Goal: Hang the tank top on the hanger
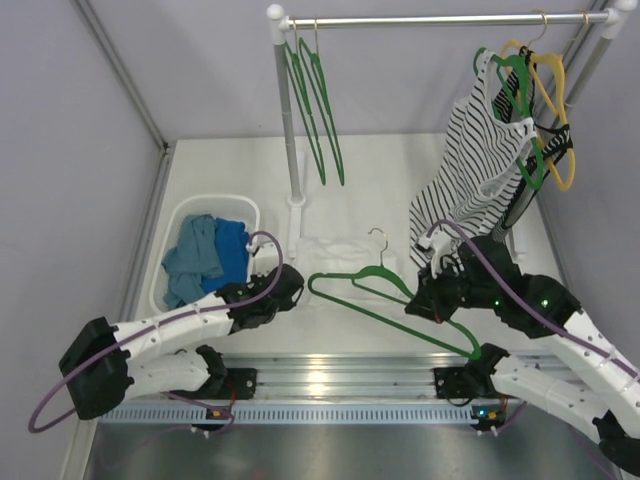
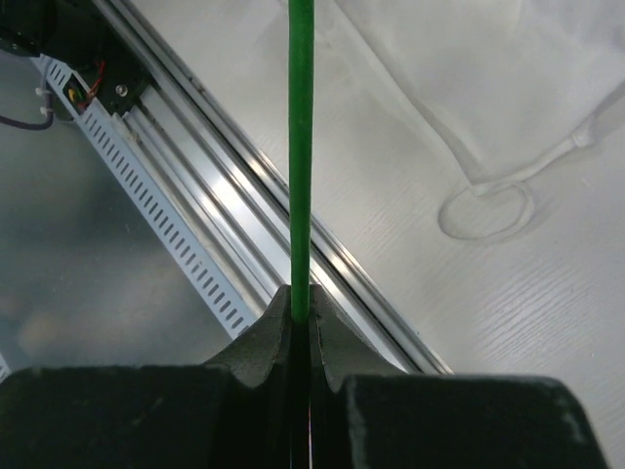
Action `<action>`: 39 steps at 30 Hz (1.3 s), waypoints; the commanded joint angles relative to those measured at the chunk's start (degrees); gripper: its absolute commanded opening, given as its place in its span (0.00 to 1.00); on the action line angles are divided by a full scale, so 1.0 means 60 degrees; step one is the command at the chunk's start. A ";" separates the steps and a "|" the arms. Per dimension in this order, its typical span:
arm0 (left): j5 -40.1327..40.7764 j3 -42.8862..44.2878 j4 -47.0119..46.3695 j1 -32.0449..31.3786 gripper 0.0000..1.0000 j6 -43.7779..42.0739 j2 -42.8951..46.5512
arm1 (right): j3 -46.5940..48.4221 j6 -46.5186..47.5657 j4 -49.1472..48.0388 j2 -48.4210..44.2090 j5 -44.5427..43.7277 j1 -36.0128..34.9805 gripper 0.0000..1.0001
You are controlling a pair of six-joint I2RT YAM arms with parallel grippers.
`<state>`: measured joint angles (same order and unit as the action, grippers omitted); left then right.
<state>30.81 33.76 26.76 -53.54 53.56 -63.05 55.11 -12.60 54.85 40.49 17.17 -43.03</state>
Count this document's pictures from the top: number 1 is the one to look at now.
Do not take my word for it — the striped tank top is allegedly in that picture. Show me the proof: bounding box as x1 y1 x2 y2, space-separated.
409 81 518 268

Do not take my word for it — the light blue garment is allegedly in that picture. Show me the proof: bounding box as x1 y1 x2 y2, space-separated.
162 214 218 310

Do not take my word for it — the white clothes rack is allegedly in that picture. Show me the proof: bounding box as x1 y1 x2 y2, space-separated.
266 1 638 257

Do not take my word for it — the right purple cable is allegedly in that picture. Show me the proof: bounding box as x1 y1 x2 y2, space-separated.
424 219 640 480

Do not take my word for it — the dark striped garment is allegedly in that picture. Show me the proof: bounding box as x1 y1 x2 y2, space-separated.
493 40 576 240

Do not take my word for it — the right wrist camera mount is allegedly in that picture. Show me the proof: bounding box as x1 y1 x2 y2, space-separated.
416 231 460 279

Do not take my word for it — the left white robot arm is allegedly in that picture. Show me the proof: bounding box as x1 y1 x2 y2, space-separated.
59 264 304 420

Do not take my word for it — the aluminium mounting rail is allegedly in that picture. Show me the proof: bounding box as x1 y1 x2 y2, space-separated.
99 352 571 426

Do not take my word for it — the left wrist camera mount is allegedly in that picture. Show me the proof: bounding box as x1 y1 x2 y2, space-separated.
249 241 279 276

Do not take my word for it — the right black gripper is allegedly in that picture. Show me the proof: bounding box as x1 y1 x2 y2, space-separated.
405 256 497 323

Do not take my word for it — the white plastic laundry basket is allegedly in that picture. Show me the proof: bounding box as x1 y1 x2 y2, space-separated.
149 194 260 313

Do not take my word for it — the green hanger with striped top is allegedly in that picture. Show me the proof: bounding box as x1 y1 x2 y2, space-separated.
465 48 544 199

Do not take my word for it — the yellow hanger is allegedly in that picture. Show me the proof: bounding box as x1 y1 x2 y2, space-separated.
500 10 576 192

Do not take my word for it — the white tank top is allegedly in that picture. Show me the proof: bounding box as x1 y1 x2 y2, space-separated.
294 229 410 303

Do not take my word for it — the dark blue garment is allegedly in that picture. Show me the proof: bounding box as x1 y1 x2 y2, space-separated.
200 217 249 294

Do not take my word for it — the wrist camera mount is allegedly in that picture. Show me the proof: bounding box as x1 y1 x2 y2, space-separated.
249 241 279 276
416 231 460 279

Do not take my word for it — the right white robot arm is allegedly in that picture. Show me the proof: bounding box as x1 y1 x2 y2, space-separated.
405 236 639 475

